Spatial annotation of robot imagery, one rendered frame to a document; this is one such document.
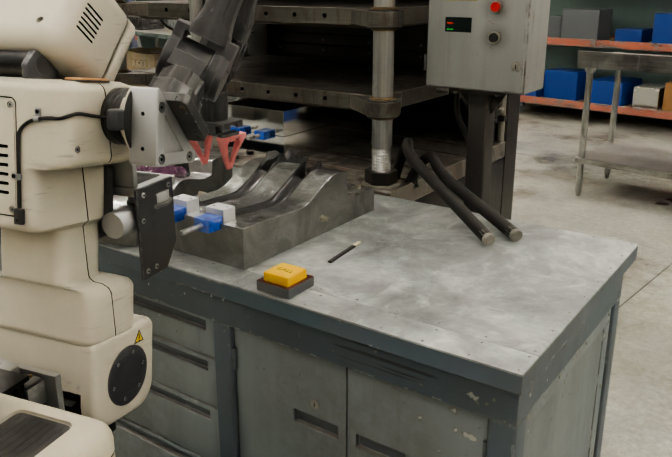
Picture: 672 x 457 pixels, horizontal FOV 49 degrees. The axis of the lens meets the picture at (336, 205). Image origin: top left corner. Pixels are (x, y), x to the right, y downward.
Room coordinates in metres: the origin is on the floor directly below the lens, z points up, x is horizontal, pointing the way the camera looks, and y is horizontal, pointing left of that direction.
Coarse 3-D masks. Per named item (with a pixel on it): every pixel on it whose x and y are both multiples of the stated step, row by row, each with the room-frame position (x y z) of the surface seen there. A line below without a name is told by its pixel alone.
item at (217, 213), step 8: (208, 208) 1.46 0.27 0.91; (216, 208) 1.45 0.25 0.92; (224, 208) 1.45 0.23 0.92; (232, 208) 1.46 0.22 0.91; (200, 216) 1.44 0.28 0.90; (208, 216) 1.44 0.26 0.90; (216, 216) 1.44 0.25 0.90; (224, 216) 1.44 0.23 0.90; (232, 216) 1.46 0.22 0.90; (200, 224) 1.41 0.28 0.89; (208, 224) 1.41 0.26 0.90; (216, 224) 1.43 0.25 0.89; (184, 232) 1.37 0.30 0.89; (208, 232) 1.41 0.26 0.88
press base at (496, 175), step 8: (496, 160) 2.67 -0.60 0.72; (496, 168) 2.65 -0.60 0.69; (464, 176) 2.44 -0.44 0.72; (496, 176) 2.66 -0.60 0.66; (464, 184) 2.43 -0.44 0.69; (496, 184) 2.66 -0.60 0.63; (432, 192) 2.25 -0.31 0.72; (496, 192) 2.67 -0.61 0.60; (416, 200) 2.16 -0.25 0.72; (424, 200) 2.19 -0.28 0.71; (432, 200) 2.24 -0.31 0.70; (440, 200) 2.28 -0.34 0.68; (496, 200) 2.67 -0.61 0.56; (496, 208) 2.67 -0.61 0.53
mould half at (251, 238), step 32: (256, 160) 1.80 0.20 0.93; (224, 192) 1.69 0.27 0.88; (256, 192) 1.67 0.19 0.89; (320, 192) 1.62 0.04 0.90; (352, 192) 1.77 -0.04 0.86; (192, 224) 1.48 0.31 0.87; (224, 224) 1.43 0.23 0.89; (256, 224) 1.43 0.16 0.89; (288, 224) 1.52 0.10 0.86; (320, 224) 1.62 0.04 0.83; (224, 256) 1.43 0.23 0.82; (256, 256) 1.43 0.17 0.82
